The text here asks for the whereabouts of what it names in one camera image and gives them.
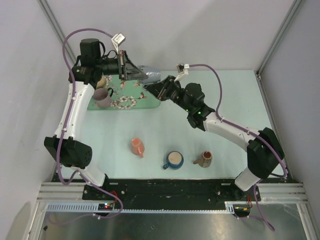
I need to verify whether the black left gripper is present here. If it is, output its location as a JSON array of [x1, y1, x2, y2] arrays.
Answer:
[[96, 50, 148, 82]]

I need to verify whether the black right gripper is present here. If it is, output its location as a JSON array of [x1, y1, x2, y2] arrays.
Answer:
[[143, 76, 192, 114]]

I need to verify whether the grey blue small mug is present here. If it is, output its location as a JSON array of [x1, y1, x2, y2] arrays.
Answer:
[[137, 65, 161, 85]]

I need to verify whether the beige round mug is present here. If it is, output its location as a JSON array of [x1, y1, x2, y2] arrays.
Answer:
[[96, 75, 107, 89]]

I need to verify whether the lilac mug black handle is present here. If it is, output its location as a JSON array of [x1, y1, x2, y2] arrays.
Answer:
[[92, 87, 114, 109]]

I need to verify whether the salmon pink mug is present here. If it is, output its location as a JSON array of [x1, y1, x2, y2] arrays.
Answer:
[[131, 138, 145, 158]]

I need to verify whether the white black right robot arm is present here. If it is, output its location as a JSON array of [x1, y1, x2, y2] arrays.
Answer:
[[143, 75, 285, 201]]

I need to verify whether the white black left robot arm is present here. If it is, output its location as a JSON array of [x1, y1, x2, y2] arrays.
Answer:
[[44, 38, 147, 200]]

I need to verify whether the dark blue mug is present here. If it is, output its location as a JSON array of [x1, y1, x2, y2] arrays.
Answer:
[[162, 151, 184, 170]]

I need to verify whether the brown striped mug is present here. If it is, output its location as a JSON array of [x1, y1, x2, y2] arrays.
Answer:
[[193, 151, 213, 168]]

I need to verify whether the green floral placemat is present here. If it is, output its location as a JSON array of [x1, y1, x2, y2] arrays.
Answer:
[[86, 69, 162, 111]]

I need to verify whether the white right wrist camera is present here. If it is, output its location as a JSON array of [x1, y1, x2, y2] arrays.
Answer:
[[174, 63, 190, 82]]

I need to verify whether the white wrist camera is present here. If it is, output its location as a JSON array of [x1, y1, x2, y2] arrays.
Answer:
[[111, 33, 126, 53], [174, 63, 190, 82]]

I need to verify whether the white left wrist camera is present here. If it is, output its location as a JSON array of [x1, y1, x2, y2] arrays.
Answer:
[[111, 33, 126, 53]]

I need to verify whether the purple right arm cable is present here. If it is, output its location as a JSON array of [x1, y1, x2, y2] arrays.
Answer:
[[188, 63, 288, 232]]

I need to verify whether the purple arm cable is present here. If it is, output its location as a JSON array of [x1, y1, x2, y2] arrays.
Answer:
[[188, 63, 288, 232], [47, 28, 125, 225]]

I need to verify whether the left aluminium frame post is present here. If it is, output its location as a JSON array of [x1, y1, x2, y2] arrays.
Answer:
[[37, 0, 77, 64]]

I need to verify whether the aluminium frame post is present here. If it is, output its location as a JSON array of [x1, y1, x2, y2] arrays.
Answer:
[[37, 0, 77, 64], [255, 0, 305, 77]]

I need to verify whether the aluminium front rail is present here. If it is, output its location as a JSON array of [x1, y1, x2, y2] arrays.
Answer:
[[36, 182, 309, 204]]

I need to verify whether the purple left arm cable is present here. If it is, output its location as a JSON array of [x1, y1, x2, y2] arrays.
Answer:
[[47, 28, 125, 225]]

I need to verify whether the right aluminium frame post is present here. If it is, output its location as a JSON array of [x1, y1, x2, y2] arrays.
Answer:
[[255, 0, 305, 77]]

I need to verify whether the grey slotted cable duct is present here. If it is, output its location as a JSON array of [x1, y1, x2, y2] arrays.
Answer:
[[46, 201, 251, 213]]

